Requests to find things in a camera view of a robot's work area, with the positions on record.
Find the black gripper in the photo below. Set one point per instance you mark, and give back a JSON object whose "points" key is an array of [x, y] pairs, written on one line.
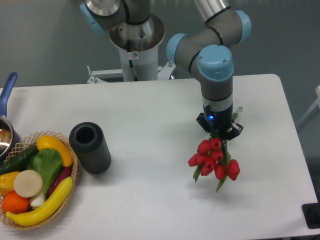
{"points": [[217, 115]]}

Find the red tulip bouquet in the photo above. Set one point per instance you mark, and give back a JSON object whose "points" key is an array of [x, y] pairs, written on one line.
{"points": [[212, 156]]}

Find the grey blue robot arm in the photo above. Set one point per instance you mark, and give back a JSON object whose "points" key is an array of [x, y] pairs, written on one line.
{"points": [[206, 56]]}

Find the black device at edge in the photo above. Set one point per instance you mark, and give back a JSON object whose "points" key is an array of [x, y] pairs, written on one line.
{"points": [[311, 212]]}

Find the dark grey ribbed vase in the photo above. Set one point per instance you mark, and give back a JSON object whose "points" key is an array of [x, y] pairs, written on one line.
{"points": [[89, 144]]}

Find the purple eggplant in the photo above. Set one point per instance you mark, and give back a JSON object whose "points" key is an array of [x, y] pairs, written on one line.
{"points": [[65, 172]]}

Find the green bok choy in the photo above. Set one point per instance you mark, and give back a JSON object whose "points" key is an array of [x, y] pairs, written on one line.
{"points": [[48, 163]]}

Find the woven wicker basket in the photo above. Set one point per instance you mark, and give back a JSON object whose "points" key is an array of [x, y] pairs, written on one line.
{"points": [[26, 143]]}

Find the beige round disc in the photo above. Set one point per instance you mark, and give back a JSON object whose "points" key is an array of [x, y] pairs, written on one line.
{"points": [[28, 183]]}

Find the green cucumber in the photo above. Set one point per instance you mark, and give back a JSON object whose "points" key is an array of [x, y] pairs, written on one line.
{"points": [[20, 161]]}

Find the long yellow banana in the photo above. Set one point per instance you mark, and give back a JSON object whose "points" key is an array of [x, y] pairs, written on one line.
{"points": [[49, 207]]}

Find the yellow bell pepper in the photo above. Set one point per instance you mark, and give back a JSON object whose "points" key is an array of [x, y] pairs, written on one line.
{"points": [[7, 182]]}

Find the orange fruit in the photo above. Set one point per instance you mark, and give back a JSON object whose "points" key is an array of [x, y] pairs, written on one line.
{"points": [[15, 203]]}

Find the white frame at right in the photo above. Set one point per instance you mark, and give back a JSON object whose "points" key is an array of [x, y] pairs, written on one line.
{"points": [[310, 112]]}

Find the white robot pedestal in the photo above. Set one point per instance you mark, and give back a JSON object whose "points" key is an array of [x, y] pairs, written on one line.
{"points": [[138, 51]]}

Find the blue handled saucepan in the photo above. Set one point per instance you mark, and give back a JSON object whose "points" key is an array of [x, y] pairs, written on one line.
{"points": [[8, 136]]}

